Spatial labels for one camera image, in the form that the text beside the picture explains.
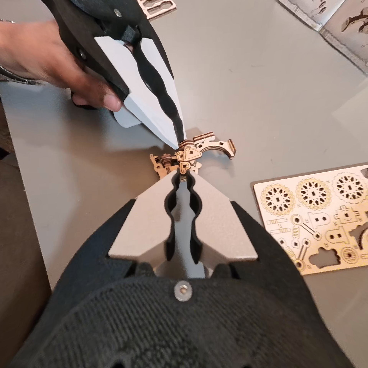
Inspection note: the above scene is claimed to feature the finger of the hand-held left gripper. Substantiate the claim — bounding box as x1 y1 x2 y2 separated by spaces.
136 38 186 143
94 36 180 150

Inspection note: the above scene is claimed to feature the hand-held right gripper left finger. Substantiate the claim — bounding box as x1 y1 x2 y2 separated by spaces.
108 171 176 275

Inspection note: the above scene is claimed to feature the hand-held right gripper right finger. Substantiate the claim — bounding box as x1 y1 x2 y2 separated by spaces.
186 172 258 278

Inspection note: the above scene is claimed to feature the wooden puzzle model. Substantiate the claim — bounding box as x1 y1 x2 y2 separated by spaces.
149 132 237 176

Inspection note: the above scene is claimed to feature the person's left hand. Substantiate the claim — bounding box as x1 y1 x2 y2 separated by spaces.
0 20 122 113

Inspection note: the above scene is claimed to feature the partly emptied wooden parts sheet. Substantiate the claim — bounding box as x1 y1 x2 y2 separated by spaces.
136 0 176 21

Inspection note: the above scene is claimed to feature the silver mesh wristwatch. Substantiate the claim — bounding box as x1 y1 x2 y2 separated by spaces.
0 19 42 86

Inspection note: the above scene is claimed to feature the wooden gear parts sheet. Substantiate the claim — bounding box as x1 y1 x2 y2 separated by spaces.
253 162 368 276

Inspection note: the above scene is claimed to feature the puzzle instruction booklet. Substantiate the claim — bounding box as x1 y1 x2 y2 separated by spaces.
276 0 368 74

